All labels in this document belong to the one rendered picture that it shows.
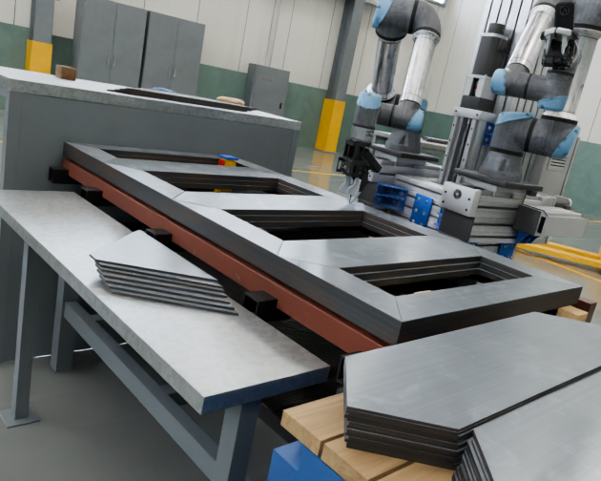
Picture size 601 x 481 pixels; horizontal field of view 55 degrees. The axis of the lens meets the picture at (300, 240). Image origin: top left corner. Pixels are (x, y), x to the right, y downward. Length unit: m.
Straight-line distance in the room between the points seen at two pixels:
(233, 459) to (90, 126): 1.54
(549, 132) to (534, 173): 0.48
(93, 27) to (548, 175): 8.53
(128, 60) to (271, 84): 2.99
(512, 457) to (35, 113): 1.89
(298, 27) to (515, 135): 10.64
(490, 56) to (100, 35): 8.42
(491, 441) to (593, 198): 11.72
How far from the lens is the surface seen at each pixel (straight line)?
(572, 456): 0.79
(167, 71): 10.62
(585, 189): 12.50
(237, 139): 2.63
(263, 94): 11.85
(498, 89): 1.90
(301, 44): 12.63
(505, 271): 1.62
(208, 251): 1.41
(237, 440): 1.04
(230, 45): 11.79
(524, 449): 0.76
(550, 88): 1.87
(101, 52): 10.25
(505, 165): 2.12
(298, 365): 1.01
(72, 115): 2.28
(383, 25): 2.21
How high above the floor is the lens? 1.20
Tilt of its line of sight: 14 degrees down
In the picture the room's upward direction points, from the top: 11 degrees clockwise
